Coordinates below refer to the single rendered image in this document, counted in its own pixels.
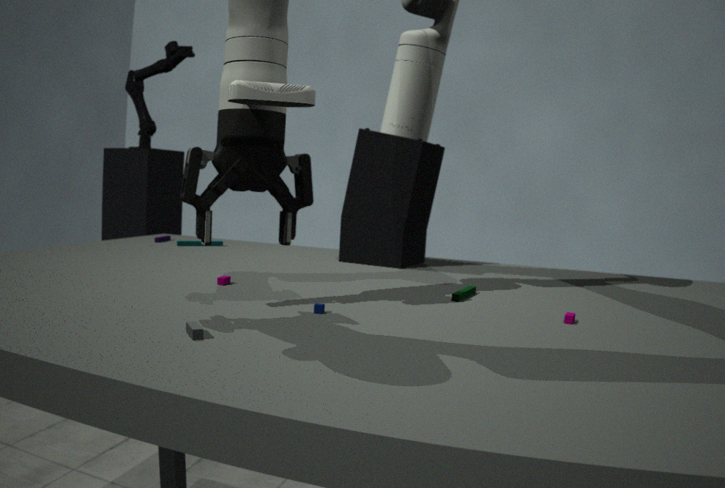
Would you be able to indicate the green rod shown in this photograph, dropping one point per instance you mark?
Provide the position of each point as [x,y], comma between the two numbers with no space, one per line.
[463,293]

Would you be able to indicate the turquoise rod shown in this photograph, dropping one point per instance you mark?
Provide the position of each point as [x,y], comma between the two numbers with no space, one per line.
[198,243]

